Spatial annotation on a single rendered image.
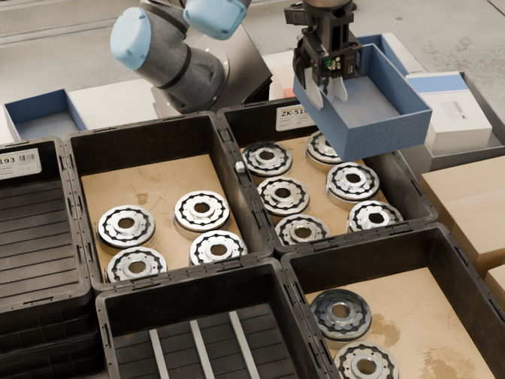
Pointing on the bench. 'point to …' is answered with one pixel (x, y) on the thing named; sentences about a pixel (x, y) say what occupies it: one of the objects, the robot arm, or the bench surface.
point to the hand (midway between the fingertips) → (320, 98)
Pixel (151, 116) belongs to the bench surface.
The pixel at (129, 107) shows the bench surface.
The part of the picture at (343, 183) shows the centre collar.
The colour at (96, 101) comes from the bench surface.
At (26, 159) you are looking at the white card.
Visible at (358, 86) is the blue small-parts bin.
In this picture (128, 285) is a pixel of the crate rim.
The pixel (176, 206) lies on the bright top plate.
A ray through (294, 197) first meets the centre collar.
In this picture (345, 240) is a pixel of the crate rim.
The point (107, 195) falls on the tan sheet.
